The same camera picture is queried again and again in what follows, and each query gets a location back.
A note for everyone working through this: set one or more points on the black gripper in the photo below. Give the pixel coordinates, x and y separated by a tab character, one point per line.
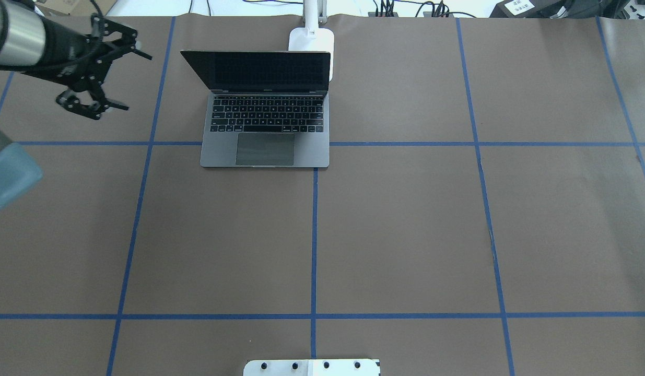
62	46

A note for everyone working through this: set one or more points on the grey laptop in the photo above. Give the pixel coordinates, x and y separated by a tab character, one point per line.
265	109

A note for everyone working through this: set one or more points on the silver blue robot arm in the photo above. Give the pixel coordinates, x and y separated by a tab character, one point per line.
41	48

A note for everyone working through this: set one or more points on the cardboard box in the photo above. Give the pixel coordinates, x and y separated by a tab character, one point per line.
73	8

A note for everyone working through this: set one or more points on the black box with white label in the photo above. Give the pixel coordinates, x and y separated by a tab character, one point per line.
527	9

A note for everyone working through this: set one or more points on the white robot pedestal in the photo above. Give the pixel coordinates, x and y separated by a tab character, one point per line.
313	367

